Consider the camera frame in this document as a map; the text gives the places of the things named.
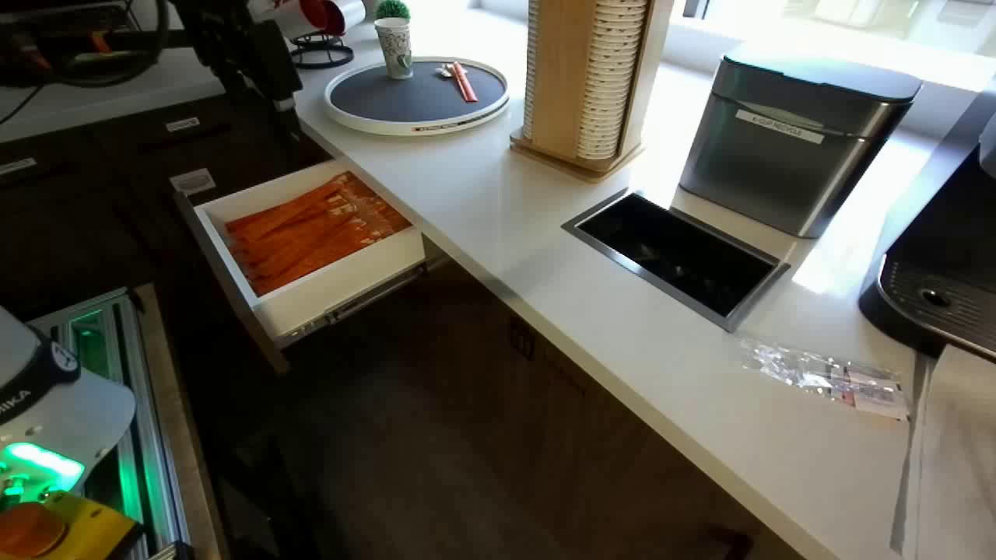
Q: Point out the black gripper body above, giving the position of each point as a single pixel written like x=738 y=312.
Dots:
x=254 y=56

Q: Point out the white drawer with wood front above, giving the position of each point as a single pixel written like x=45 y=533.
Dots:
x=313 y=297

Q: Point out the white mug, red inside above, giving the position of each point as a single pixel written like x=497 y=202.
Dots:
x=313 y=12

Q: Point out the paper cup with green lid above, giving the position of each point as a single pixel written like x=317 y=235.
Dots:
x=393 y=48

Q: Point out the round white tray, dark mat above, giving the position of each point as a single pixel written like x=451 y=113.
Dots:
x=416 y=100

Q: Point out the orange stir stick packets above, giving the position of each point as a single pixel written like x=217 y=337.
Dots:
x=313 y=235

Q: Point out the orange wooden stick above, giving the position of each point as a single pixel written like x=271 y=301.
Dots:
x=465 y=82

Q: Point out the wooden cup dispenser stand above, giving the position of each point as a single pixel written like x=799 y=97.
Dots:
x=554 y=82

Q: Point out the stack of paper cups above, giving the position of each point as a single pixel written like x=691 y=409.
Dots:
x=611 y=82

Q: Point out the white device with green light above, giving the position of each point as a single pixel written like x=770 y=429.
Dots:
x=73 y=425

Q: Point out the steel-framed counter trash chute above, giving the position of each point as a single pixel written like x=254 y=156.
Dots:
x=674 y=252

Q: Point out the yellow box with orange disc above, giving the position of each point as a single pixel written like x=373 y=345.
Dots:
x=64 y=531

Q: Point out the grey lidded bin box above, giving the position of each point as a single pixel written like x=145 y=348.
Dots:
x=780 y=156

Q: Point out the clear plastic wrapper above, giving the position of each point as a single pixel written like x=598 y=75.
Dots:
x=830 y=376

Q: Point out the black coffee machine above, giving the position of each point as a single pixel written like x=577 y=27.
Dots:
x=943 y=268

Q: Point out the metal rail frame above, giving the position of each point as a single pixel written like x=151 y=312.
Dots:
x=145 y=435

